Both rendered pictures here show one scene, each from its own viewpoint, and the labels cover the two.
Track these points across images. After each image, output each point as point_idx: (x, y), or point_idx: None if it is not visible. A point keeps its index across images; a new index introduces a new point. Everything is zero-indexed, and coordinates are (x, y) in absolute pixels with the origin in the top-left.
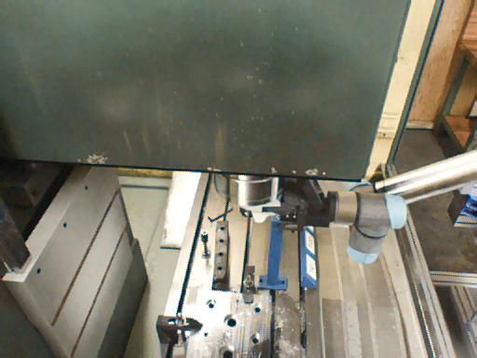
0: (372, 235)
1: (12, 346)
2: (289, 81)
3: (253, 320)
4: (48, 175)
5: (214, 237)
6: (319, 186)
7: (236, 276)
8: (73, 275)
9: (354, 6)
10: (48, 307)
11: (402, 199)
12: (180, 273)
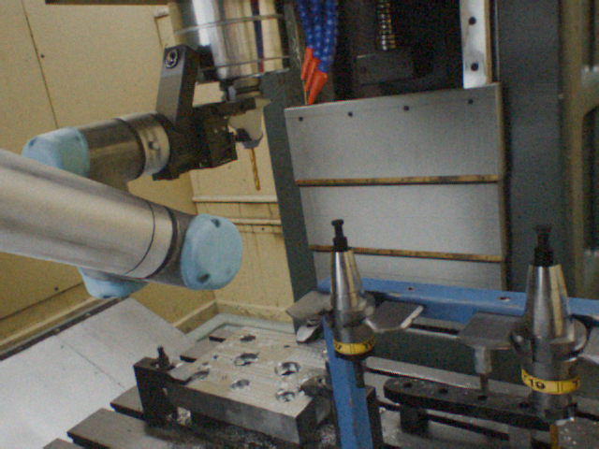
0: None
1: (284, 167)
2: None
3: (269, 387)
4: (390, 68)
5: (539, 431)
6: (172, 100)
7: (409, 440)
8: (341, 176)
9: None
10: (299, 163)
11: (36, 137)
12: (448, 377)
